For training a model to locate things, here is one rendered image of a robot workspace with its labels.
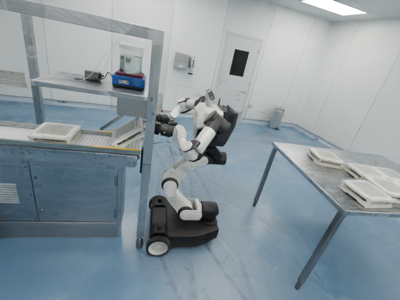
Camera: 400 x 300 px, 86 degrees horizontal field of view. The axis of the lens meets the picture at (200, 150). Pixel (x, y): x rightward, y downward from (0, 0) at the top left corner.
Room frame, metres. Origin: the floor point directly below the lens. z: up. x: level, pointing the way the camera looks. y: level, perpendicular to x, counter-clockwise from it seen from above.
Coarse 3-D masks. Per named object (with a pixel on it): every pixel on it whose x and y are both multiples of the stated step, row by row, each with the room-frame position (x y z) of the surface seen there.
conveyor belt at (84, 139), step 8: (0, 128) 1.31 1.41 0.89; (8, 128) 1.33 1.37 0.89; (16, 128) 1.36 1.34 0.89; (0, 136) 1.20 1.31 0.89; (8, 136) 1.22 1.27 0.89; (16, 136) 1.24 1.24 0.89; (24, 136) 1.27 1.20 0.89; (80, 136) 1.43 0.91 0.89; (88, 136) 1.46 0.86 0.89; (96, 136) 1.49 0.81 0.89; (104, 136) 1.51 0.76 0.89; (8, 144) 1.14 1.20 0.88; (80, 144) 1.32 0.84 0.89; (88, 144) 1.34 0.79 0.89; (96, 144) 1.36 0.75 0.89; (104, 144) 1.39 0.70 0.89; (136, 144) 1.49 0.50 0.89; (112, 152) 1.30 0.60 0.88
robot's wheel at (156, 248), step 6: (150, 240) 1.25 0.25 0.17; (156, 240) 1.24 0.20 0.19; (162, 240) 1.25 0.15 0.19; (168, 240) 1.30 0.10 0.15; (150, 246) 1.23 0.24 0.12; (156, 246) 1.26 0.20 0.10; (162, 246) 1.27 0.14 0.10; (168, 246) 1.27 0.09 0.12; (150, 252) 1.23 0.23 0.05; (156, 252) 1.26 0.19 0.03; (162, 252) 1.26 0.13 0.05
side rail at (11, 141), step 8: (16, 144) 1.14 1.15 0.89; (24, 144) 1.15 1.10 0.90; (32, 144) 1.16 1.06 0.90; (40, 144) 1.18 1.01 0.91; (48, 144) 1.19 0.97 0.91; (56, 144) 1.20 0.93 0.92; (64, 144) 1.21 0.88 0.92; (72, 144) 1.23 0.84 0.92; (120, 152) 1.30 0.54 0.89; (128, 152) 1.31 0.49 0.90; (136, 152) 1.33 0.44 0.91
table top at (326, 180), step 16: (272, 144) 2.23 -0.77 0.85; (288, 144) 2.27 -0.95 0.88; (288, 160) 1.88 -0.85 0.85; (304, 160) 1.89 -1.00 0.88; (352, 160) 2.17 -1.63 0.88; (368, 160) 2.28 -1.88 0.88; (384, 160) 2.40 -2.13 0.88; (304, 176) 1.61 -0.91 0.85; (320, 176) 1.61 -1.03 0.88; (336, 176) 1.68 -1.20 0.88; (352, 176) 1.75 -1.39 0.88; (320, 192) 1.40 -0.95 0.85; (336, 192) 1.40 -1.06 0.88; (336, 208) 1.23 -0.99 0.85; (352, 208) 1.22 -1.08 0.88; (368, 208) 1.26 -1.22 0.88; (384, 208) 1.31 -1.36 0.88
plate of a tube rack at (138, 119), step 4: (136, 120) 1.53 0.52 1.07; (140, 120) 1.50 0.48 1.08; (136, 124) 1.46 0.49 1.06; (140, 124) 1.42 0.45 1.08; (136, 128) 1.39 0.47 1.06; (140, 128) 1.37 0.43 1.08; (112, 132) 1.49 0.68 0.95; (128, 132) 1.38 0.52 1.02; (132, 132) 1.35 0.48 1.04; (136, 132) 1.36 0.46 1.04; (112, 136) 1.41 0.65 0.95; (124, 136) 1.33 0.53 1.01; (128, 136) 1.34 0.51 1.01; (112, 140) 1.34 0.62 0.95; (116, 140) 1.32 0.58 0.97; (120, 140) 1.32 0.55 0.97; (112, 144) 1.30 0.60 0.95
